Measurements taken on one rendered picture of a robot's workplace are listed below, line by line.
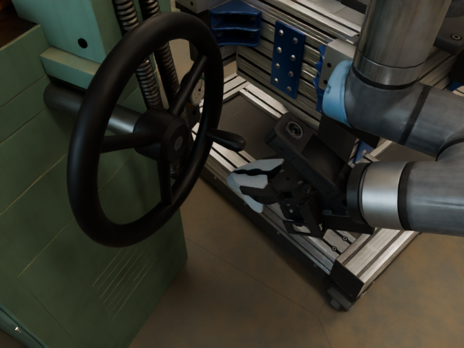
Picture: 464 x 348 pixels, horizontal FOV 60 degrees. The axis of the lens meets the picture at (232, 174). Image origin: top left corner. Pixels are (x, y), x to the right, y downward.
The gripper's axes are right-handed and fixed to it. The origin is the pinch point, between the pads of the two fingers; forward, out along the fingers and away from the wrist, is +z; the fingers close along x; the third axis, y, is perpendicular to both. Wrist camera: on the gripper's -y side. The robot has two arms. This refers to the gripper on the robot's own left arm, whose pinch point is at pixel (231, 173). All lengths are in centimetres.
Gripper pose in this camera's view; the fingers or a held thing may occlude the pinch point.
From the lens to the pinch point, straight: 58.7
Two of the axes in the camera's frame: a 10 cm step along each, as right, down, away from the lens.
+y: 4.0, 7.7, 5.0
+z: -7.5, -0.3, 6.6
